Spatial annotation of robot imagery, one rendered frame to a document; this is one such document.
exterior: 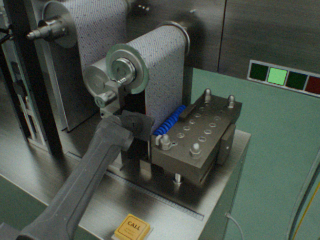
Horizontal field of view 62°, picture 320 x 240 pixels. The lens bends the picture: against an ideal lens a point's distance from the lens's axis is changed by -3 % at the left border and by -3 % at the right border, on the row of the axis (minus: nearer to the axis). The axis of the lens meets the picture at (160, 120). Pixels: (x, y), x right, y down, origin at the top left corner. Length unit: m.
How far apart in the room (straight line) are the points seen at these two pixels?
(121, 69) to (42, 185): 0.46
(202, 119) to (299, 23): 0.42
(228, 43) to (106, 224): 0.69
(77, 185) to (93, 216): 0.42
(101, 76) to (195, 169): 0.40
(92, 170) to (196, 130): 0.51
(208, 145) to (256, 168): 1.51
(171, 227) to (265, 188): 1.48
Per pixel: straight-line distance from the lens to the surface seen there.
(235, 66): 0.98
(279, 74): 0.95
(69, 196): 0.40
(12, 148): 1.16
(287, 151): 2.60
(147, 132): 0.75
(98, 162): 0.48
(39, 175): 1.00
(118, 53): 0.76
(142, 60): 0.72
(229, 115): 0.99
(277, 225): 2.02
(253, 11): 0.92
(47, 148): 1.06
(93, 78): 0.88
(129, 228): 0.77
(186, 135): 0.87
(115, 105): 0.81
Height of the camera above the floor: 1.57
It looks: 35 degrees down
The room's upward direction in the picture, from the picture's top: straight up
